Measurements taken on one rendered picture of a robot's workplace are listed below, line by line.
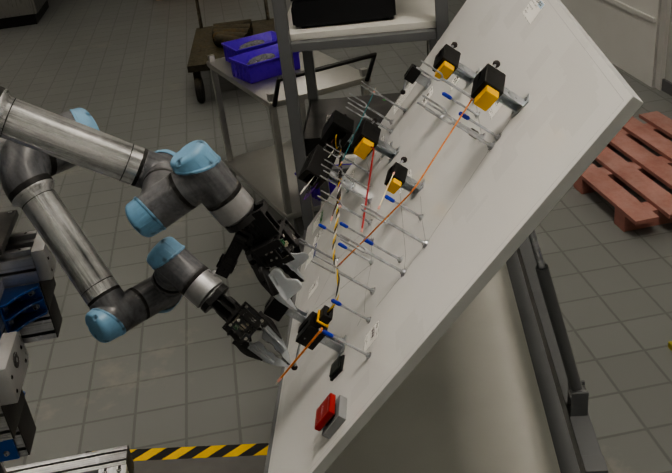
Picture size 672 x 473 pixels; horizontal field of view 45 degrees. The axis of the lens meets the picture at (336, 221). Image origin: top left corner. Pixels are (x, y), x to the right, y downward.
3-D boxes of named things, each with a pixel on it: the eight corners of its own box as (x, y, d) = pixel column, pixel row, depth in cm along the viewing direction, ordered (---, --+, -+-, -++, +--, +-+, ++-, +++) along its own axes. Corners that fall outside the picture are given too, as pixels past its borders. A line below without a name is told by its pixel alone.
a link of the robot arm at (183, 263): (164, 247, 175) (174, 226, 168) (202, 281, 174) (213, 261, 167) (139, 268, 169) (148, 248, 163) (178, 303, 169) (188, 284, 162)
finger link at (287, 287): (310, 308, 149) (286, 264, 148) (284, 319, 151) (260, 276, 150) (316, 301, 152) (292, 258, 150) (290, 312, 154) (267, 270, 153)
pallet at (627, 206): (790, 213, 398) (794, 193, 393) (624, 243, 390) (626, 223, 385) (663, 126, 505) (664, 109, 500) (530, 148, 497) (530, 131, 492)
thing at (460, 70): (482, 50, 181) (449, 28, 179) (478, 79, 173) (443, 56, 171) (470, 64, 184) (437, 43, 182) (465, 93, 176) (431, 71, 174)
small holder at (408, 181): (429, 162, 174) (401, 145, 172) (423, 190, 168) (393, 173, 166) (417, 175, 177) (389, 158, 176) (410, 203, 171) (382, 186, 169)
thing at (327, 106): (302, 158, 255) (299, 139, 251) (310, 117, 286) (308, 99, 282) (407, 150, 252) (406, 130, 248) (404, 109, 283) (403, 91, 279)
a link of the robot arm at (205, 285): (185, 297, 171) (212, 269, 172) (202, 312, 170) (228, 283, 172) (181, 294, 163) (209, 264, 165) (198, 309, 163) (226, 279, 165)
